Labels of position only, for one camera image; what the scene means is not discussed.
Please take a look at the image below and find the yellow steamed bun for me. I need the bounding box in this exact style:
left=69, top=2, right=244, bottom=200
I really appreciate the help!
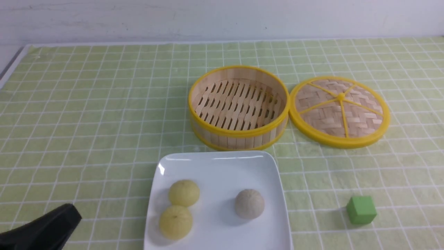
left=168, top=180, right=200, bottom=207
left=159, top=205, right=193, bottom=241

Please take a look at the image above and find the green cube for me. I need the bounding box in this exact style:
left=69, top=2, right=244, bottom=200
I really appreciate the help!
left=346, top=195, right=377, bottom=225

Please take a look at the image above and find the woven bamboo steamer lid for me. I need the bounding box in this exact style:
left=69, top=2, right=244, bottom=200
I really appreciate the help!
left=289, top=76, right=390, bottom=149

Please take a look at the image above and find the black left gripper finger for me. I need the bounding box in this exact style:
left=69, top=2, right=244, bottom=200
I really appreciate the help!
left=0, top=203, right=82, bottom=250

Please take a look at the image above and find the yellow steamed bun front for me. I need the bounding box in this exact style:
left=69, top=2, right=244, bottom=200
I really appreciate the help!
left=159, top=205, right=193, bottom=241

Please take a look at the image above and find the white square plate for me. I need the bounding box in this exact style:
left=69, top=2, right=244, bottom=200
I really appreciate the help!
left=143, top=151, right=293, bottom=250

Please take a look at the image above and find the grey-white steamed bun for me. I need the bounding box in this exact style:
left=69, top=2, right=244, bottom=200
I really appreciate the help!
left=234, top=189, right=265, bottom=220

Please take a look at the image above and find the bamboo steamer basket yellow rim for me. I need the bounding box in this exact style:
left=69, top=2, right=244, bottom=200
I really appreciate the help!
left=188, top=65, right=290, bottom=151

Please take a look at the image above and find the green checkered table mat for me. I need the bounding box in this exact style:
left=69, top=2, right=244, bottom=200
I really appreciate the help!
left=0, top=37, right=444, bottom=250

